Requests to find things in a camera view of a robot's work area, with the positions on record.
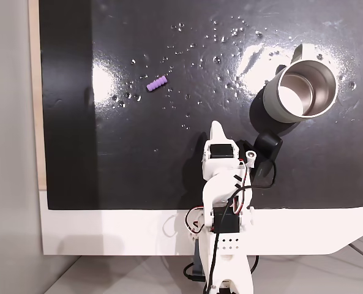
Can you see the black camera box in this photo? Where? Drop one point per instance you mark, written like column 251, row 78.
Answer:
column 268, row 144

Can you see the purple ribbed pen grip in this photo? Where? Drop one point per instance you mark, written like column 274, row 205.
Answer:
column 156, row 83

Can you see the black table mat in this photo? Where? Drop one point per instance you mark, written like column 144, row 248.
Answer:
column 138, row 159

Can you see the pale green steel mug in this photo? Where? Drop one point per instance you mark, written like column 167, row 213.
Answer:
column 271, row 98

